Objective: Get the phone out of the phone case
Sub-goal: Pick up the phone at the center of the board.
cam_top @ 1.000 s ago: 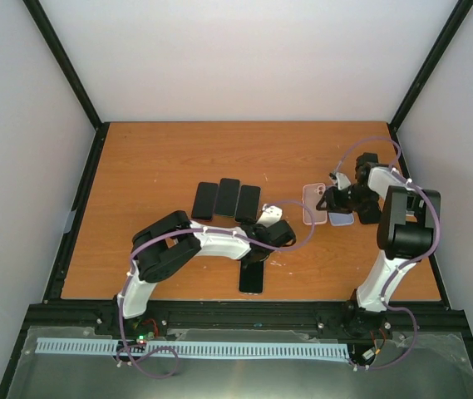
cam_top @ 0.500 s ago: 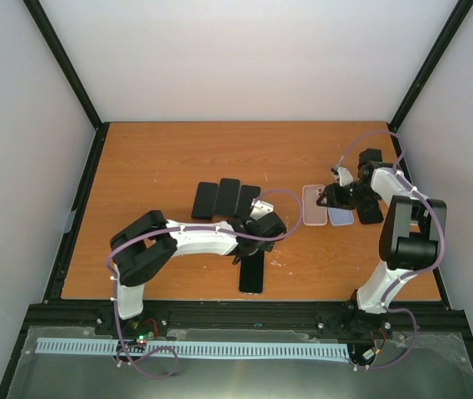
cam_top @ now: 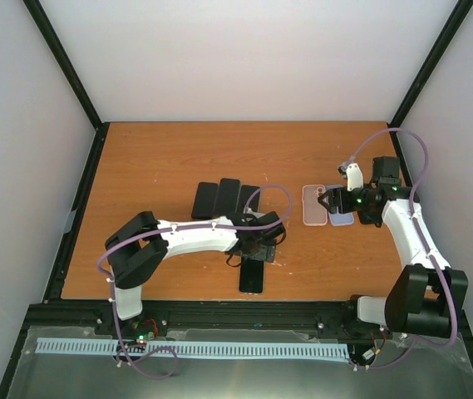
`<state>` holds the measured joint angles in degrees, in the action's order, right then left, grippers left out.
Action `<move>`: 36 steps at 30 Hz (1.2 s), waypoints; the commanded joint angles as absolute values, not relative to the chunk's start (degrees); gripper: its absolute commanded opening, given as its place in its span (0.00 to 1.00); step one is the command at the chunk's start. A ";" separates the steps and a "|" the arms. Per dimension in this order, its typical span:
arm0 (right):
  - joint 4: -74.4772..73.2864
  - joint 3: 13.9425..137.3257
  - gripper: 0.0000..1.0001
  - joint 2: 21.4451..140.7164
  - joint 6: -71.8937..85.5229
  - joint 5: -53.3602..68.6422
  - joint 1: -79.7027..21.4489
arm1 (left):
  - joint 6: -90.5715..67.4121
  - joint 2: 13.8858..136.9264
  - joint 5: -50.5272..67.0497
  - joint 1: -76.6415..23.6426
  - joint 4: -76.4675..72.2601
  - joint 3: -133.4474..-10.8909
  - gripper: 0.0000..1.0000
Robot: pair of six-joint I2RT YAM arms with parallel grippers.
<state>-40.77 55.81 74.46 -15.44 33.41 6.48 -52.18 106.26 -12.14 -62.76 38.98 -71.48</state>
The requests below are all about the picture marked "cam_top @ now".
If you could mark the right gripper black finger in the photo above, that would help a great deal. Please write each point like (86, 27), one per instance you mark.
(325, 203)
(328, 192)

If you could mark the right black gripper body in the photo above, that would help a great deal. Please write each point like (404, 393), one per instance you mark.
(344, 205)

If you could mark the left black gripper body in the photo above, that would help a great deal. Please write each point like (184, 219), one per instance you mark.
(265, 253)

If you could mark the pink phone case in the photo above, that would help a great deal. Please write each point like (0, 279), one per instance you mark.
(314, 214)

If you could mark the black phone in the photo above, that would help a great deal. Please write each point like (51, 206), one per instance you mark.
(251, 276)
(227, 197)

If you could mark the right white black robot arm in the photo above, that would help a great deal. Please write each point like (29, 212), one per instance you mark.
(428, 296)

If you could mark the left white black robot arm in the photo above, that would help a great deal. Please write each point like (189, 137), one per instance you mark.
(136, 250)

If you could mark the phone with maroon edge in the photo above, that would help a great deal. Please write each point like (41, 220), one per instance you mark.
(204, 203)

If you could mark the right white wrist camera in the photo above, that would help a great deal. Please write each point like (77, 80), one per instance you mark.
(352, 173)

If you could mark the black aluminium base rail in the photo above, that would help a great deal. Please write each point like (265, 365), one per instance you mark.
(328, 320)

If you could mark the right black frame post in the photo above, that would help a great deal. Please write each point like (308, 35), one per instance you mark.
(446, 35)

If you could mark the black frame post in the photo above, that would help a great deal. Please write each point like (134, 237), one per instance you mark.
(54, 44)
(446, 35)

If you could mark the light blue slotted cable duct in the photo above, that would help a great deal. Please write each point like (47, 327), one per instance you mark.
(197, 350)

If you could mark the left black frame post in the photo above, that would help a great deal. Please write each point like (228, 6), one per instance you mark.
(54, 44)

